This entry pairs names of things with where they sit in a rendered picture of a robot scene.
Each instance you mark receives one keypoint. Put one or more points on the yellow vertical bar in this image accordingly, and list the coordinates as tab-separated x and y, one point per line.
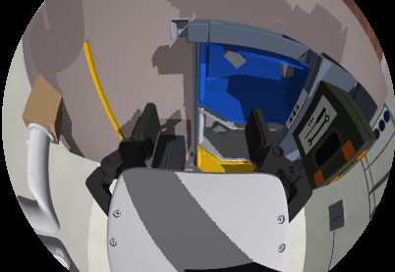
100	90

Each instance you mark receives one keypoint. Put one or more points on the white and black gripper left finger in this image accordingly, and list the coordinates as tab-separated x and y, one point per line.
132	152

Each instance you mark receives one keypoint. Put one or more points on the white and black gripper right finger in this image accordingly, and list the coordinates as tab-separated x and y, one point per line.
269	158

